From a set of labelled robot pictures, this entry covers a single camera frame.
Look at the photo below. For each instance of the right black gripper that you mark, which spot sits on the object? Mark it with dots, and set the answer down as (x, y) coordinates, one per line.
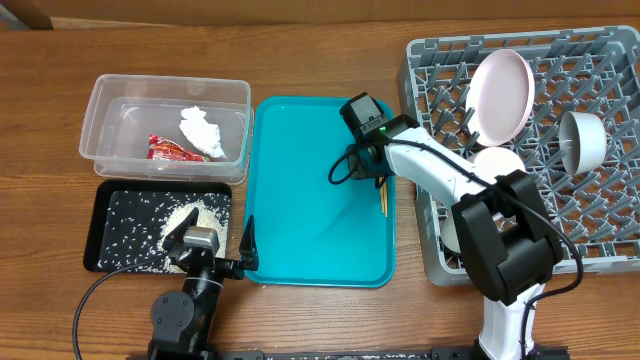
(361, 170)

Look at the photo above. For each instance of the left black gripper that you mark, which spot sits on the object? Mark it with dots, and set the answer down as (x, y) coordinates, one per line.
(247, 250)

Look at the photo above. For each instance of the wooden chopstick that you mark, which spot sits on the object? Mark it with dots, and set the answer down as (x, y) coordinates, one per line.
(384, 199)
(381, 181)

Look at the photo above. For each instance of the white cup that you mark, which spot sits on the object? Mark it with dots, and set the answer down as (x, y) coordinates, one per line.
(448, 233)

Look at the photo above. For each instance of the red snack wrapper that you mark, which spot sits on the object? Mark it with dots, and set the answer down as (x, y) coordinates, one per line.
(161, 148)

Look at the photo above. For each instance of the white tissue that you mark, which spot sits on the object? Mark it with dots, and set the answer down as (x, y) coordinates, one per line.
(203, 135)

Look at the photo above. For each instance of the white bowl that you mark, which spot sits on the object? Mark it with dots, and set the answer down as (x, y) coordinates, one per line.
(493, 162)

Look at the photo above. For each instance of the white round plate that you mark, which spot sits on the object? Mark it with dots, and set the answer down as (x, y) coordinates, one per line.
(501, 94)

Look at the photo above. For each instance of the grey bowl of rice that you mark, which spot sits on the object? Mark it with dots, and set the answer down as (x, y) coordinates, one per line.
(582, 140)

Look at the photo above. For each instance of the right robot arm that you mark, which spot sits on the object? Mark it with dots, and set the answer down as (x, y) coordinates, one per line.
(504, 237)

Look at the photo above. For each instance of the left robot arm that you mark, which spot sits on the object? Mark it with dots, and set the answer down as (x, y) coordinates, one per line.
(182, 319)

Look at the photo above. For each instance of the grey dishwasher rack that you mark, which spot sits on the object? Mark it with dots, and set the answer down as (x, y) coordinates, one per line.
(587, 70)

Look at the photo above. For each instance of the spilled rice pile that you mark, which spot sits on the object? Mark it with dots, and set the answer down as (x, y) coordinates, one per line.
(209, 216)

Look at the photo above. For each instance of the black tray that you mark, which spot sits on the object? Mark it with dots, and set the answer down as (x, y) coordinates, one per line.
(128, 215)

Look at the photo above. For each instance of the teal plastic tray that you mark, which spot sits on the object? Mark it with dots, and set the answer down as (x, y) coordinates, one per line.
(308, 231)

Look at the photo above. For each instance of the clear plastic bin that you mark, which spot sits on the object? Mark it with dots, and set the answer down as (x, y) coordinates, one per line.
(124, 111)

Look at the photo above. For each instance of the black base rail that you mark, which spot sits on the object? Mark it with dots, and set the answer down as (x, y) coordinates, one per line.
(435, 353)

